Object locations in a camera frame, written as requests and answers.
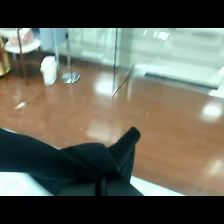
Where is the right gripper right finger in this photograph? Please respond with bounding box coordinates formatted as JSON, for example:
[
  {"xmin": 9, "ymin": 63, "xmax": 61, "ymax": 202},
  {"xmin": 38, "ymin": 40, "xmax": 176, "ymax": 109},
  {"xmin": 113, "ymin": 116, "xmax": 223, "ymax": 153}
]
[{"xmin": 101, "ymin": 179, "xmax": 144, "ymax": 197}]

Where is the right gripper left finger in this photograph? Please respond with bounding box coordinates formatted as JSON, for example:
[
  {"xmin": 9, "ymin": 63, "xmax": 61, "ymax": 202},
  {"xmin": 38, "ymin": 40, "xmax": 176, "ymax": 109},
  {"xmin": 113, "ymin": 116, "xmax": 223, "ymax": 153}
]
[{"xmin": 57, "ymin": 181, "xmax": 101, "ymax": 197}]

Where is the black T-shirt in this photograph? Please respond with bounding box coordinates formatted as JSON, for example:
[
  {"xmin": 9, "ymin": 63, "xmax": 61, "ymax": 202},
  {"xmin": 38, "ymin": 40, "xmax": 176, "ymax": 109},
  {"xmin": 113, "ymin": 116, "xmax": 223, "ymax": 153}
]
[{"xmin": 0, "ymin": 126, "xmax": 142, "ymax": 197}]

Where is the white waste bin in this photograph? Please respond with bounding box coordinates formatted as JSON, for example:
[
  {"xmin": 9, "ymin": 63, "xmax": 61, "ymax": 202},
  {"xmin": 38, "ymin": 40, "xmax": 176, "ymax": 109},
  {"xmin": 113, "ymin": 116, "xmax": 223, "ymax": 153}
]
[{"xmin": 39, "ymin": 55, "xmax": 59, "ymax": 86}]

